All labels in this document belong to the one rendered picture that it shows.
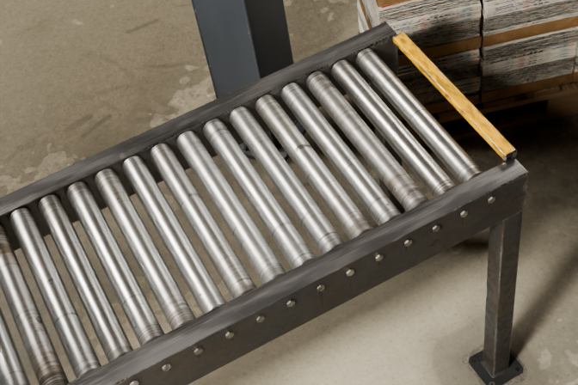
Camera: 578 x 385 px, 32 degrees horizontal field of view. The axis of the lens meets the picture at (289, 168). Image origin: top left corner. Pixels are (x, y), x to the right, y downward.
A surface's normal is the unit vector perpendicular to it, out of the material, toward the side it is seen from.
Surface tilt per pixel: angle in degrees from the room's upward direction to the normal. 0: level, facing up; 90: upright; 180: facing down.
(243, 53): 90
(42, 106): 0
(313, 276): 0
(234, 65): 90
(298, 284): 0
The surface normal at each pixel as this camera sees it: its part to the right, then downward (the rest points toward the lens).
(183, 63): -0.12, -0.64
